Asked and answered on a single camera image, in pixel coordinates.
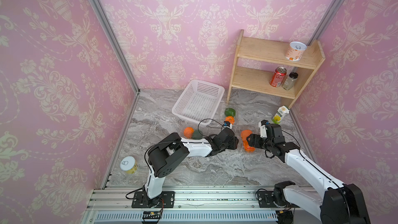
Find peeled orange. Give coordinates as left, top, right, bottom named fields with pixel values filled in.
left=240, top=130, right=252, bottom=141
left=243, top=141, right=256, bottom=152

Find clear clamshell container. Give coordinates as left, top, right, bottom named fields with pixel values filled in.
left=219, top=104, right=241, bottom=126
left=238, top=125, right=261, bottom=154
left=178, top=124, right=209, bottom=143

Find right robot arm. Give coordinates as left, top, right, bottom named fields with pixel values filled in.
left=245, top=120, right=371, bottom=224

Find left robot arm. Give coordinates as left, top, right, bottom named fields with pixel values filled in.
left=143, top=128, right=238, bottom=200

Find back container orange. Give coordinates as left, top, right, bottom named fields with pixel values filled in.
left=225, top=116, right=235, bottom=124

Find container orange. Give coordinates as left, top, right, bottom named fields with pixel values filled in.
left=225, top=116, right=235, bottom=124
left=183, top=127, right=194, bottom=139

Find green white juice carton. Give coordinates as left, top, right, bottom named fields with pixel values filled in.
left=272, top=106, right=290, bottom=124

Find back container green fruit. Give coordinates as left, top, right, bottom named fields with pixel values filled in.
left=224, top=107, right=236, bottom=117

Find container green fruit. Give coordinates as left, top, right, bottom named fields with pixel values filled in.
left=192, top=130, right=203, bottom=140
left=224, top=107, right=236, bottom=117

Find left container green fruit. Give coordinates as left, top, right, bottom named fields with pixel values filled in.
left=192, top=130, right=203, bottom=140

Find left container orange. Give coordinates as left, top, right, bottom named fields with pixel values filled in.
left=183, top=127, right=194, bottom=139

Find white plastic basket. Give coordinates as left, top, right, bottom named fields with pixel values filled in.
left=172, top=79, right=225, bottom=125

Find glass spice jar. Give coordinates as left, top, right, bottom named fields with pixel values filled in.
left=283, top=72, right=298, bottom=91

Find wooden shelf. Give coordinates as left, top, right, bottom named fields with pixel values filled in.
left=226, top=29, right=326, bottom=109

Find red soda can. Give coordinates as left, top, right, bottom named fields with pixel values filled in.
left=270, top=66, right=287, bottom=87

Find white orange cup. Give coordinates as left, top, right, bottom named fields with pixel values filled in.
left=285, top=41, right=307, bottom=62

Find yellow white can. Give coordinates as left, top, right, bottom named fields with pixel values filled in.
left=120, top=156, right=138, bottom=174

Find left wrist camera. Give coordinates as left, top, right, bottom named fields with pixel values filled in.
left=223, top=121, right=233, bottom=129

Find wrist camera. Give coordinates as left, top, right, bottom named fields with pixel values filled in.
left=259, top=120, right=269, bottom=138
left=223, top=121, right=233, bottom=129

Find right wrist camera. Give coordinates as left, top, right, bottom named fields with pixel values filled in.
left=259, top=120, right=269, bottom=138

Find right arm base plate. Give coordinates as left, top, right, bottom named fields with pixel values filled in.
left=255, top=189, right=297, bottom=210

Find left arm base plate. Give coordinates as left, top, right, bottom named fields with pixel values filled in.
left=131, top=191, right=175, bottom=208

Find aluminium frame rail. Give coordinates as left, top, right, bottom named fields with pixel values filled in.
left=81, top=186, right=321, bottom=224

